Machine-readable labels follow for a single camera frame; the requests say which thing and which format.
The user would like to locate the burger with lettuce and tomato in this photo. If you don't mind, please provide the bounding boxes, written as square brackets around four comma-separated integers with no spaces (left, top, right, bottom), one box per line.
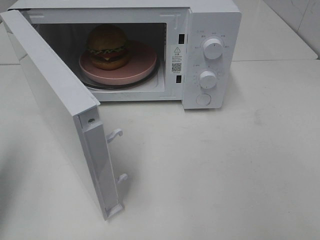
[86,24,132,71]

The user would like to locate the upper white round knob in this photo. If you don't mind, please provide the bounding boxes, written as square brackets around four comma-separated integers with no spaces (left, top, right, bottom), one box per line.
[202,36,224,60]

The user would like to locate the white warning sticker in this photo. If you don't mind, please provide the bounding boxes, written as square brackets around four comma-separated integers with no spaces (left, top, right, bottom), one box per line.
[169,44,186,74]

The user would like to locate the white microwave oven body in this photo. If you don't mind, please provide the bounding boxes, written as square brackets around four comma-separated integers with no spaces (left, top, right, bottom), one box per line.
[5,0,242,109]

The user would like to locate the lower white round knob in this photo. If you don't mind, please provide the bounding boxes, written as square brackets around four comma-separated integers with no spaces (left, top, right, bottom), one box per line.
[199,70,218,89]

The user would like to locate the white round knob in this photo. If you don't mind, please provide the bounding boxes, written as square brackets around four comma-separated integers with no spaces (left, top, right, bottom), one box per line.
[202,36,224,60]
[199,70,218,89]

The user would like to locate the round white door button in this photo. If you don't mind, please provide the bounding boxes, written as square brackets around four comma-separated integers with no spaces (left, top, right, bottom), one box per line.
[196,93,211,106]

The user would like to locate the pink round plate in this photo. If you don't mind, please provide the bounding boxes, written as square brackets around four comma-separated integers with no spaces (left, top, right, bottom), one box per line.
[78,40,158,86]

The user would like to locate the white microwave door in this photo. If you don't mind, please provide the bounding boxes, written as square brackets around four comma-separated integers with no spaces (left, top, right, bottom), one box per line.
[0,10,123,219]

